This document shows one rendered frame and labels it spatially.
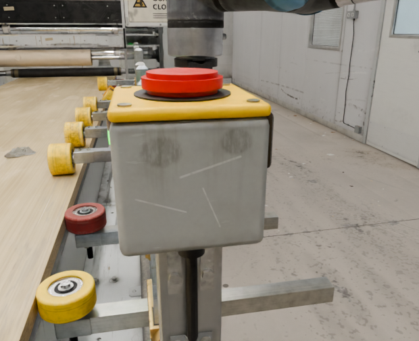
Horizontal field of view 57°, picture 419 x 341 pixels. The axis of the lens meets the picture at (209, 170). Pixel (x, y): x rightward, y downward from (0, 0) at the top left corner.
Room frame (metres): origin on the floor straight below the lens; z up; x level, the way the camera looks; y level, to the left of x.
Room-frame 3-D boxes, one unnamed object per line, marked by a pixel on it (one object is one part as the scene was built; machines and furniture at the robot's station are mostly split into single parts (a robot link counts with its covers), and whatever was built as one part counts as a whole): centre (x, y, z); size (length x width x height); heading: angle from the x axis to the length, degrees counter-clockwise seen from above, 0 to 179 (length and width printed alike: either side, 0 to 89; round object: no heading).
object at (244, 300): (0.50, 0.01, 0.84); 0.43 x 0.03 x 0.04; 101
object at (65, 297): (0.46, 0.21, 0.85); 0.08 x 0.08 x 0.11
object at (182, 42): (0.66, 0.02, 1.23); 0.10 x 0.09 x 0.05; 101
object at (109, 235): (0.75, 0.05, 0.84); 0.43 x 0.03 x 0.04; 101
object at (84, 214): (0.71, 0.25, 0.85); 0.08 x 0.08 x 0.11
